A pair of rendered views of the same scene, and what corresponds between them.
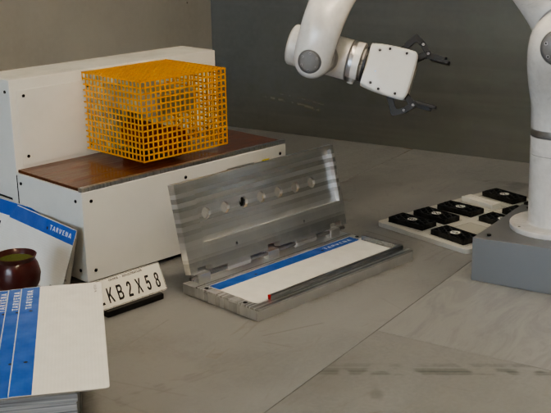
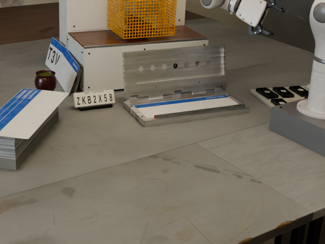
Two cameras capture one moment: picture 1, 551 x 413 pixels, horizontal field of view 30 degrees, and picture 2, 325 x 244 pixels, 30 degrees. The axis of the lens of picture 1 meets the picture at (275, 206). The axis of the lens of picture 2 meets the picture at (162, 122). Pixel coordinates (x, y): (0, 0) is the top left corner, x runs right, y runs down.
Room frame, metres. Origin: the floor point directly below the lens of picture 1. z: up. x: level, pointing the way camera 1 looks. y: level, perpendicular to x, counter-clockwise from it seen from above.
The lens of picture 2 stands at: (-0.17, -0.65, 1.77)
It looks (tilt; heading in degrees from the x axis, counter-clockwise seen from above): 23 degrees down; 18
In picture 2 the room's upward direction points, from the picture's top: 3 degrees clockwise
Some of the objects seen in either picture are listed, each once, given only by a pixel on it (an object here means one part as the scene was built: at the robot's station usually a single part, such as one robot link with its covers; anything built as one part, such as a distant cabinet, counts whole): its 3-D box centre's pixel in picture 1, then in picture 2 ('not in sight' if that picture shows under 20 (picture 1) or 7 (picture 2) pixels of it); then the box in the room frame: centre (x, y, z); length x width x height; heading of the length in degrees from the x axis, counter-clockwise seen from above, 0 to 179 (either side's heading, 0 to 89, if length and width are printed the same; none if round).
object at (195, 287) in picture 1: (302, 267); (186, 105); (1.91, -0.05, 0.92); 0.44 x 0.21 x 0.04; 134
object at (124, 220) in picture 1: (168, 143); (151, 30); (2.28, 0.24, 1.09); 0.75 x 0.40 x 0.38; 134
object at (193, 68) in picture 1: (155, 107); (140, 11); (2.16, 0.25, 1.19); 0.23 x 0.20 x 0.17; 134
